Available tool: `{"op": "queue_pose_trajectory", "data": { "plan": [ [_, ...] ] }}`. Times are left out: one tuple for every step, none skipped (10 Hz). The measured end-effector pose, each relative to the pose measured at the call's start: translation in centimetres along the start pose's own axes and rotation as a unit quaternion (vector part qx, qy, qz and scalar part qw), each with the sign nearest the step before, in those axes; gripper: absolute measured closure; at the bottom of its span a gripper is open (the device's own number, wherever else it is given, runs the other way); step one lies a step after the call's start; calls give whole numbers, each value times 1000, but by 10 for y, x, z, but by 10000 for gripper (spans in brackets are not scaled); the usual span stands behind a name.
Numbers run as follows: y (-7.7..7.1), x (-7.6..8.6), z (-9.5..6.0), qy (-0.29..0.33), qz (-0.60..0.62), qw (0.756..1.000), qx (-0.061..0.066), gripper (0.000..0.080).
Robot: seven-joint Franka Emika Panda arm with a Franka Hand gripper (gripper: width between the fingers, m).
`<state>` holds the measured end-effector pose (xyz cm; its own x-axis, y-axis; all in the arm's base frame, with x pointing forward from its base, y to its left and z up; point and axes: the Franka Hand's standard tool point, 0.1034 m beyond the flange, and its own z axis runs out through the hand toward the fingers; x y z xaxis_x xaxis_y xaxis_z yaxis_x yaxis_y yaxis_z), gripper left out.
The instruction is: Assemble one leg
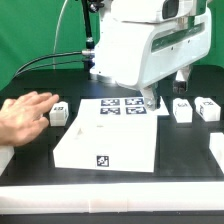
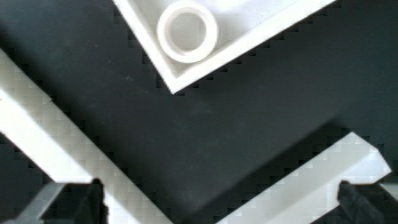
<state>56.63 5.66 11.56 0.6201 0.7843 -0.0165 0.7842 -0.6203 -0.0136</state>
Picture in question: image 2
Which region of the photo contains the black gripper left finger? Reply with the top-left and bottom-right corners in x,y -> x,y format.
10,179 -> 108,224

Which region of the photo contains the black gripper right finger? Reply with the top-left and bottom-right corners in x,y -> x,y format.
333,181 -> 398,224

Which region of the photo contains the white square tabletop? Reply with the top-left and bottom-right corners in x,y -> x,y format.
111,0 -> 335,92

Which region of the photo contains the white right obstacle wall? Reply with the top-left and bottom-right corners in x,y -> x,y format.
216,132 -> 390,224

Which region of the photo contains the white obstacle wall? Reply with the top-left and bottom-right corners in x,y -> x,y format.
216,132 -> 390,224
0,49 -> 172,224

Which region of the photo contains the white front obstacle wall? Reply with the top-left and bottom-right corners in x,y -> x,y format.
0,49 -> 172,224

